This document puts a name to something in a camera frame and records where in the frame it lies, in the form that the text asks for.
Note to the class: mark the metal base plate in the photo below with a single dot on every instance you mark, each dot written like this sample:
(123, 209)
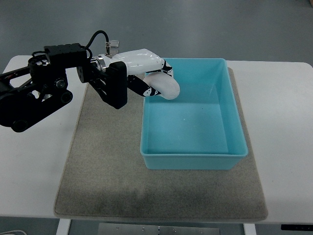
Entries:
(133, 229)

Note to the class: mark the black table control panel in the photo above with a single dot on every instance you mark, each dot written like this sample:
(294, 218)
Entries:
(297, 227)

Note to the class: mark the lower floor outlet plate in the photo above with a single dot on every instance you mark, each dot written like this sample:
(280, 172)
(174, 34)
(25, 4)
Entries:
(114, 51)

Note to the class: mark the floor outlet plate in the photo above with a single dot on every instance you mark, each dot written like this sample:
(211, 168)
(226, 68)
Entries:
(114, 51)
(114, 43)

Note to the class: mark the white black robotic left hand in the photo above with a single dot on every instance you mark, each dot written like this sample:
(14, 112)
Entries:
(139, 63)

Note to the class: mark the upper floor outlet plate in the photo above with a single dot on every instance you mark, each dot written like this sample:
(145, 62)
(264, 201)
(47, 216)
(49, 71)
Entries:
(114, 43)

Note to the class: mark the white right table leg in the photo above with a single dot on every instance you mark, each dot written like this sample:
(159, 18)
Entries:
(249, 229)

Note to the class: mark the white table leg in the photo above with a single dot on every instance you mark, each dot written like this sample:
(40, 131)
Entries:
(249, 229)
(63, 227)

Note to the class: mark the blue plastic box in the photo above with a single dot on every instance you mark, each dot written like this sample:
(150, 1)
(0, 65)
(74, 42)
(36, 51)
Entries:
(201, 129)

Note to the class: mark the white left table leg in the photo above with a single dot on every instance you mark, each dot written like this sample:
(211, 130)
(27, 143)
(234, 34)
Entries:
(63, 227)

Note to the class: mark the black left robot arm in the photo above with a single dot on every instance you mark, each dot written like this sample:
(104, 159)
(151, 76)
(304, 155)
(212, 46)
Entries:
(30, 94)

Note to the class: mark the grey felt mat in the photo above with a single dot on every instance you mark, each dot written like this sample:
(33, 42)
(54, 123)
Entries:
(105, 176)

